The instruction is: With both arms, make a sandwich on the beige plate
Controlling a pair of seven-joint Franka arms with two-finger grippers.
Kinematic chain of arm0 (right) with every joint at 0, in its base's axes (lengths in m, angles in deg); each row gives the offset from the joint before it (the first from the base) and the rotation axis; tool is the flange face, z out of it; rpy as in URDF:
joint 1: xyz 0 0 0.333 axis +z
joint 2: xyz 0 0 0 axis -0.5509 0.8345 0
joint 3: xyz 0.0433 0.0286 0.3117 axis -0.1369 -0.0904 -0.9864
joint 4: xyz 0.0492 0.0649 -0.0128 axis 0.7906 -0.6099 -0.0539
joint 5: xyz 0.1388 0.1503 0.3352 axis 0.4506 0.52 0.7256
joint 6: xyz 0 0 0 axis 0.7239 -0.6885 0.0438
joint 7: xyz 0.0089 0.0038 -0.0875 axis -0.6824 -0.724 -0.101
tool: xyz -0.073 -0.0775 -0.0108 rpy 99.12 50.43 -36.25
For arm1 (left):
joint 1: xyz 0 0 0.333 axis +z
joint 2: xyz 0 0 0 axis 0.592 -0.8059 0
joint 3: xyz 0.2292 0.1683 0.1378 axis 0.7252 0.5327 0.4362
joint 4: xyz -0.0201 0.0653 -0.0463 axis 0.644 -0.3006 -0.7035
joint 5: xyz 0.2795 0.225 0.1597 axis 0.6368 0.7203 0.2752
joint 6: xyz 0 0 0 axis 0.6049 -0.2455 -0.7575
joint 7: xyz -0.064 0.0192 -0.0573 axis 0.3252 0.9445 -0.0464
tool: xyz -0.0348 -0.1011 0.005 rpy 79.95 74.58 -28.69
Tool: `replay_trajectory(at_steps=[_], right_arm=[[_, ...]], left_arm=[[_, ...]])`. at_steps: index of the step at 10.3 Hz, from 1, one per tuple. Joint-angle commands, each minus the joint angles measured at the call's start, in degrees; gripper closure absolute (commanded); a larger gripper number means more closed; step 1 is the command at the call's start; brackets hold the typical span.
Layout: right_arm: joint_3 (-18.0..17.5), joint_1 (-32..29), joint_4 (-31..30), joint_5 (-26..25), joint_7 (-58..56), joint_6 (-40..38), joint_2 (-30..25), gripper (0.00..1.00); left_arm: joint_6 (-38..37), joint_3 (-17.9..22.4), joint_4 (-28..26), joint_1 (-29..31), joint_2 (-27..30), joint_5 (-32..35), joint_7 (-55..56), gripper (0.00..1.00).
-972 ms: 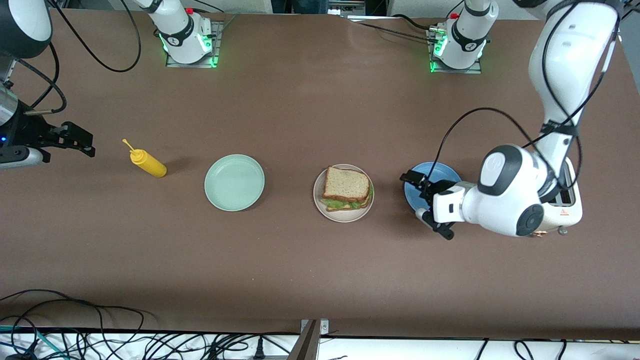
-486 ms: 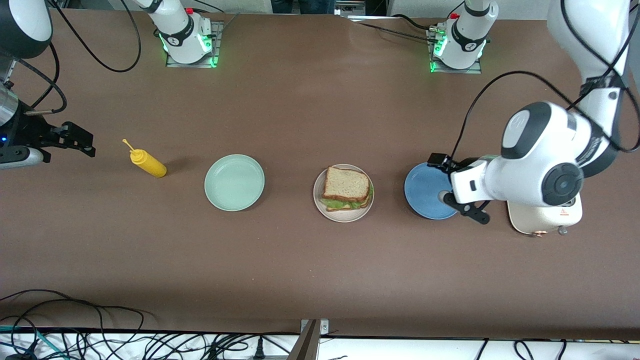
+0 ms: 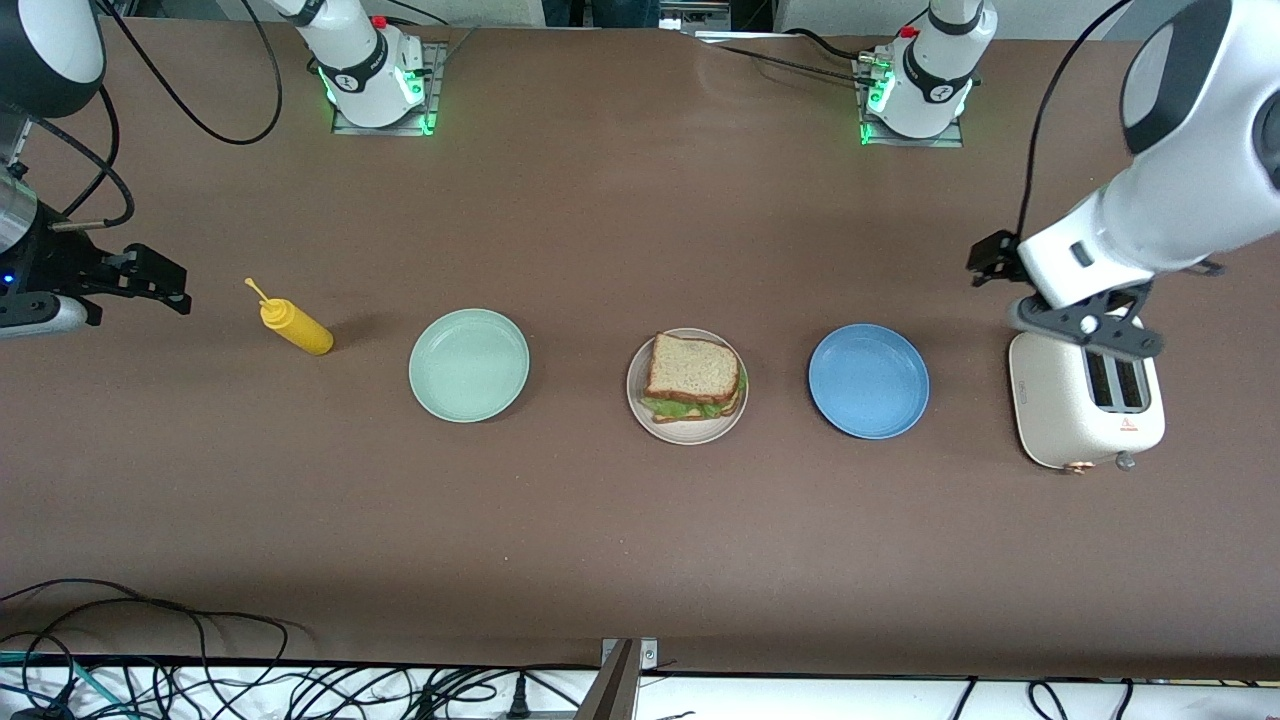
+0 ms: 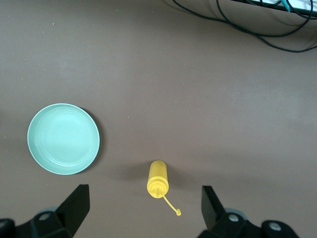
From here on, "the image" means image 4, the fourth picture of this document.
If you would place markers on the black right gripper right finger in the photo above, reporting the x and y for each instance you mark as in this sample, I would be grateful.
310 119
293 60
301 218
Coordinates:
227 225

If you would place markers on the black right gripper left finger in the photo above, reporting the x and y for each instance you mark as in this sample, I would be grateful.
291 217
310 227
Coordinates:
59 220

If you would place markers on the yellow mustard squeeze bottle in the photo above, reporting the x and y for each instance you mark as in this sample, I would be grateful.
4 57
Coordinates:
158 176

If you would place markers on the green plate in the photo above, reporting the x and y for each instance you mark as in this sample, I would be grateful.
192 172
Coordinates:
63 138

